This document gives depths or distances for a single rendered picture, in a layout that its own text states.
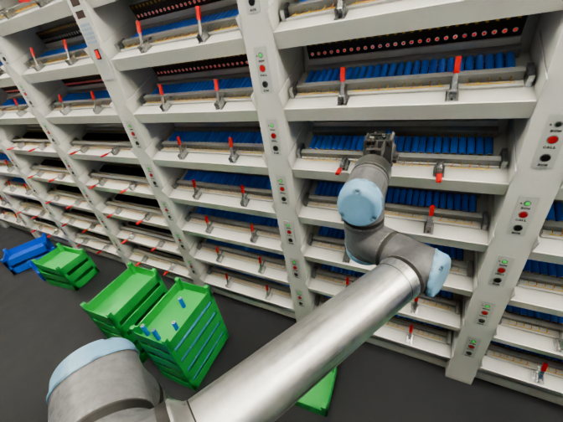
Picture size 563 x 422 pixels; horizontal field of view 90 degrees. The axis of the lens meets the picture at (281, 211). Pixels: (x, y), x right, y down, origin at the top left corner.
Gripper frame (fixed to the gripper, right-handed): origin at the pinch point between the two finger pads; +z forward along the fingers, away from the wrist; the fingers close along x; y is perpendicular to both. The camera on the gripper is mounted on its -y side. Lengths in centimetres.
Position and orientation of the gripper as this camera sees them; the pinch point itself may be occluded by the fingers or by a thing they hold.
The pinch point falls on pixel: (384, 145)
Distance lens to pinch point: 92.0
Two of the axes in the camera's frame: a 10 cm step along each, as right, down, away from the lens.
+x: -8.9, -1.2, 4.3
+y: -1.6, -8.1, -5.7
